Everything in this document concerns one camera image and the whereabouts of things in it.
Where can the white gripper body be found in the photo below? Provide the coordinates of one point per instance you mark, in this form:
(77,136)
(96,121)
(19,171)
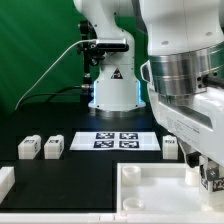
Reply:
(200,124)

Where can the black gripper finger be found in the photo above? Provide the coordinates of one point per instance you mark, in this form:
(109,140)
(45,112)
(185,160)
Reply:
(191,156)

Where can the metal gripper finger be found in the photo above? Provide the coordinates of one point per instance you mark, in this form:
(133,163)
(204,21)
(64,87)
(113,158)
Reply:
(212,171)

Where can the white square tabletop part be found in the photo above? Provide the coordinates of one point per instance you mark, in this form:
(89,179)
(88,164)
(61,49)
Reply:
(158,188)

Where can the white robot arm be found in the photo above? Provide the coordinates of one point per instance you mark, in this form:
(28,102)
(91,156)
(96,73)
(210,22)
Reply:
(184,71)

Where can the white marker sheet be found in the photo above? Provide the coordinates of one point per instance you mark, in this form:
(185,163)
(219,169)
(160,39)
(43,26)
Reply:
(131,141)

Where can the white obstacle block left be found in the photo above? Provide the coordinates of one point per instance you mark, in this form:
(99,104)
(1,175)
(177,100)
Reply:
(7,180)

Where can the grey camera on stand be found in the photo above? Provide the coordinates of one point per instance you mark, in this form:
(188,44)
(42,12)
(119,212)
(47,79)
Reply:
(112,45)

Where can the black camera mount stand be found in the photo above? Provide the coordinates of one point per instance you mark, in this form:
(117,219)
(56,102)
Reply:
(87,32)

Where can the white front rail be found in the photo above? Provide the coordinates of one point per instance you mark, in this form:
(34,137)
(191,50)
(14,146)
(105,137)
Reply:
(198,218)

